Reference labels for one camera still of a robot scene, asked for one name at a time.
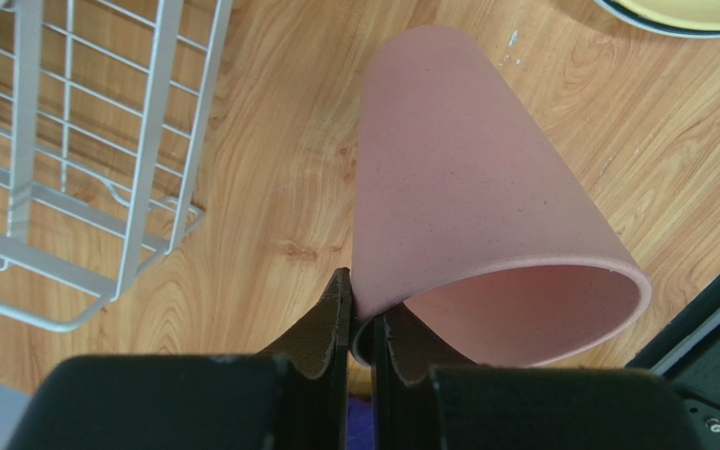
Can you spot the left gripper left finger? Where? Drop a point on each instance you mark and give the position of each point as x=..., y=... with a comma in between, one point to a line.
x=290, y=395

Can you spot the yellow plate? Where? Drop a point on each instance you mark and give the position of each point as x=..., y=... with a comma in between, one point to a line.
x=700, y=15

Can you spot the white wire dish rack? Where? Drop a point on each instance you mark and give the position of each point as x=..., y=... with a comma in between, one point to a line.
x=104, y=107

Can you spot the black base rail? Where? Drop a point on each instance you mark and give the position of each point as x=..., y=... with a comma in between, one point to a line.
x=686, y=353

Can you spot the white green-rimmed plate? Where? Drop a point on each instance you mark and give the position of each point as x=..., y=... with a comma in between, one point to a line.
x=630, y=17

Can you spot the purple cloth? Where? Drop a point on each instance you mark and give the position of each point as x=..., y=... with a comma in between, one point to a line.
x=360, y=434

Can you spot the pink plastic cup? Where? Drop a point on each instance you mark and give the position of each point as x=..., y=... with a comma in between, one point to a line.
x=466, y=215

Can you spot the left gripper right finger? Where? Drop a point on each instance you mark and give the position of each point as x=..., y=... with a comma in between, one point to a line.
x=429, y=396

